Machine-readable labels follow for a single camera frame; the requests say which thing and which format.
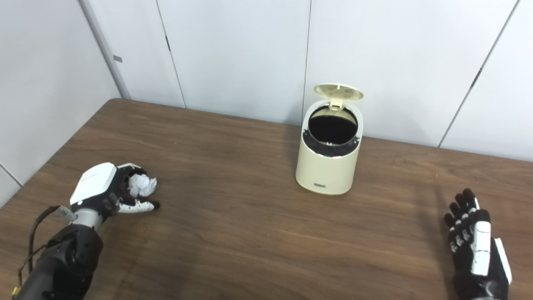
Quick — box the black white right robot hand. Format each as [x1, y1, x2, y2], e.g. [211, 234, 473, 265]
[443, 188, 513, 300]

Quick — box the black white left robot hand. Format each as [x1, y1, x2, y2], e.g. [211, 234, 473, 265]
[70, 162, 160, 221]

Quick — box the white paper ball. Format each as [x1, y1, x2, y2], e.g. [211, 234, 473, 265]
[128, 174, 157, 198]

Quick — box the cream-colored lidded bin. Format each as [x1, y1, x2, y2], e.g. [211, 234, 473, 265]
[295, 84, 364, 195]

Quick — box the black bin liner bag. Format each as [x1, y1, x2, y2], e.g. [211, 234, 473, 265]
[303, 106, 361, 158]

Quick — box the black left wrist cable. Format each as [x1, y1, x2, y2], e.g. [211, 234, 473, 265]
[17, 205, 77, 300]

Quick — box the gray wall post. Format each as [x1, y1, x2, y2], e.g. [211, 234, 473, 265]
[78, 0, 132, 100]

